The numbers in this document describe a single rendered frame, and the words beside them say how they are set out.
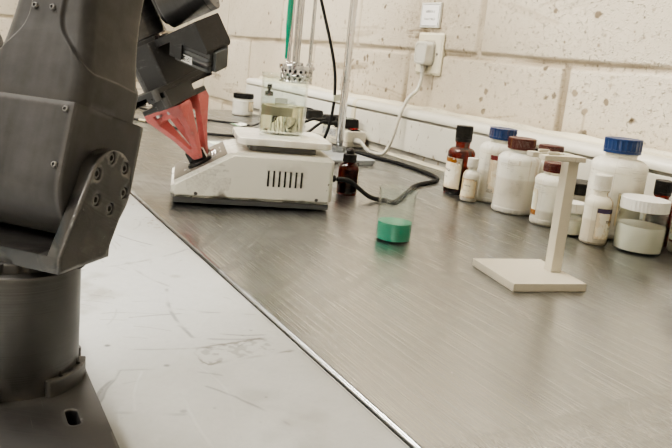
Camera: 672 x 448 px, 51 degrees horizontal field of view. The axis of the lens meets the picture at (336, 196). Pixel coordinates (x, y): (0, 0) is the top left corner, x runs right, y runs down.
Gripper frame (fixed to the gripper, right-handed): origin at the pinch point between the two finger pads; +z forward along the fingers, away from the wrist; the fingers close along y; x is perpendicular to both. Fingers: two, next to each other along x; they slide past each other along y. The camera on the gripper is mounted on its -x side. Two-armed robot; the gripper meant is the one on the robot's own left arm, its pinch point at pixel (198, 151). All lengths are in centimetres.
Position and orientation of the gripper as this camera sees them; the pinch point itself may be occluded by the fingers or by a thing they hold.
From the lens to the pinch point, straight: 89.6
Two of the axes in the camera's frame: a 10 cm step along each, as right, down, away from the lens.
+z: 3.8, 8.8, 2.7
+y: 4.9, -4.4, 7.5
